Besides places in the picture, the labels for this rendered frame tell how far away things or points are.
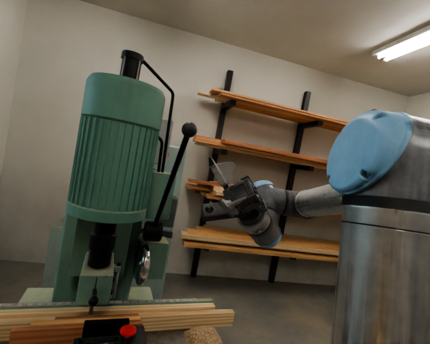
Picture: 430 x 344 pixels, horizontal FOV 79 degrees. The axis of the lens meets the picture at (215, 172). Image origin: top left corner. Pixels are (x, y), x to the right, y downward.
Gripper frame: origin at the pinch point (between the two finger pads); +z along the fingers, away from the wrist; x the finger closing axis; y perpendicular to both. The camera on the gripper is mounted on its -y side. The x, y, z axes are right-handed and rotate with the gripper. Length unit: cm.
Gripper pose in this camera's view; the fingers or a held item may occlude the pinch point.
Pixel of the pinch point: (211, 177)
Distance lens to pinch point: 63.2
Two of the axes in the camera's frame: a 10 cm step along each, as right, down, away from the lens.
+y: 8.7, -4.5, -2.1
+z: -4.7, -5.8, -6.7
